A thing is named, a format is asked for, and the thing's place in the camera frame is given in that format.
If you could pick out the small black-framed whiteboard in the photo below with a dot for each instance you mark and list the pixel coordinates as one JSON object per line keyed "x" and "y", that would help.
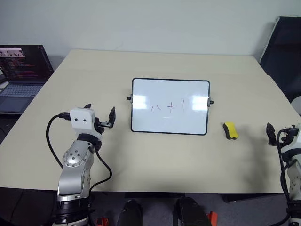
{"x": 169, "y": 107}

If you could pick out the dark table foot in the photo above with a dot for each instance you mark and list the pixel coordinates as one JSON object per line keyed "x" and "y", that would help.
{"x": 230, "y": 199}

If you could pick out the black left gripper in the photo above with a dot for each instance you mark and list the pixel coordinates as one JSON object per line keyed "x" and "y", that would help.
{"x": 101, "y": 127}

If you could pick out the yellow and black eraser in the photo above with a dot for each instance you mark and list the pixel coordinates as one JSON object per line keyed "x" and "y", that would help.
{"x": 231, "y": 129}

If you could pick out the wide dark rounded shape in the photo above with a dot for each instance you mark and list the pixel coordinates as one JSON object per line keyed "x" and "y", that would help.
{"x": 189, "y": 212}

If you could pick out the black office chair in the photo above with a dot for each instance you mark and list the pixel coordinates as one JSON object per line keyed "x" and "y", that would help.
{"x": 283, "y": 61}

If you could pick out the white round object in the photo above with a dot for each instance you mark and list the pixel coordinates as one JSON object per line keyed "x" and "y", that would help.
{"x": 296, "y": 106}

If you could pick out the narrow dark rounded shape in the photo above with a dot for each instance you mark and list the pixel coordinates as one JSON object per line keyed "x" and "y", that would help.
{"x": 131, "y": 213}

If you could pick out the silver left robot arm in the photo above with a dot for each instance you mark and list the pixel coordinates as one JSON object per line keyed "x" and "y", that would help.
{"x": 76, "y": 162}

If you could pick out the small orange part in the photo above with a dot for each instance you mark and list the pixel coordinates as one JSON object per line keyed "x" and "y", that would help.
{"x": 212, "y": 218}
{"x": 102, "y": 221}

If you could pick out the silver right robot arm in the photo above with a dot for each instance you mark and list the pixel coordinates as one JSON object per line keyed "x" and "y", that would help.
{"x": 294, "y": 179}

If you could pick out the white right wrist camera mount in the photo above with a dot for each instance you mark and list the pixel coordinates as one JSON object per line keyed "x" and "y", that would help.
{"x": 292, "y": 147}

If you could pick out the open grey laptop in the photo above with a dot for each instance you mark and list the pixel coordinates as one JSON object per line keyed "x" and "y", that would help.
{"x": 20, "y": 77}

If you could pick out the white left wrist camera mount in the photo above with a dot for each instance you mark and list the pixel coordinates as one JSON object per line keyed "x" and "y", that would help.
{"x": 81, "y": 120}

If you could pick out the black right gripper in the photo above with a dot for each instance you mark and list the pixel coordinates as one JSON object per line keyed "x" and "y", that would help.
{"x": 289, "y": 134}

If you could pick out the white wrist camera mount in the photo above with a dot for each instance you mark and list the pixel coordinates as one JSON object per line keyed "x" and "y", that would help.
{"x": 292, "y": 147}
{"x": 81, "y": 120}

